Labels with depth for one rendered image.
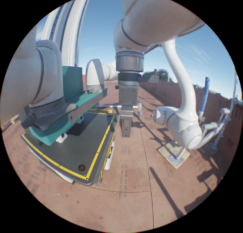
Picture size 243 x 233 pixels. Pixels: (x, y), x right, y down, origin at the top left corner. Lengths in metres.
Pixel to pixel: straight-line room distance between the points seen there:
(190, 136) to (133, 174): 0.56
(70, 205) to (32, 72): 0.76
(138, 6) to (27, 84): 0.21
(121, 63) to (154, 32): 0.13
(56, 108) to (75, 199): 0.65
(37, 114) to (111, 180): 0.64
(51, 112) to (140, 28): 0.30
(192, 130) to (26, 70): 0.42
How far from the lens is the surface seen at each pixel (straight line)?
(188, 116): 0.31
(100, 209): 0.69
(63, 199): 0.80
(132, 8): 0.17
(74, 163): 0.46
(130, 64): 0.23
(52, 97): 0.28
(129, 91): 0.20
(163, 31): 0.15
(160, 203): 0.74
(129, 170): 0.75
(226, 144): 1.55
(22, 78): 0.17
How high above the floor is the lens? 0.68
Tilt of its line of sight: 24 degrees down
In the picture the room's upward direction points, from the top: 1 degrees clockwise
